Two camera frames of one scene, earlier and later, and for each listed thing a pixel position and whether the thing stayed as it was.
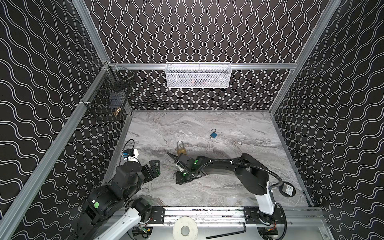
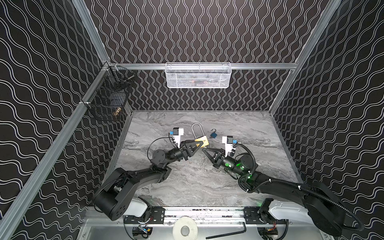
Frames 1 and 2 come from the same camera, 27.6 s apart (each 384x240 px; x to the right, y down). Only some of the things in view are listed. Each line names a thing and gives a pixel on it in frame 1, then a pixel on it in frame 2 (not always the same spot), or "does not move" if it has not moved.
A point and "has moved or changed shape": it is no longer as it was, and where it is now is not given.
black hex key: x=228 y=234 does not move
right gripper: x=183 y=166 → x=217 y=157
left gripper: x=153 y=168 → x=183 y=150
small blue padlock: x=213 y=134 does not move
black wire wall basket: x=106 y=99 does not move
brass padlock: x=180 y=148 has moved or changed shape
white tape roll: x=182 y=221 does not move
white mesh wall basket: x=198 y=74 does not move
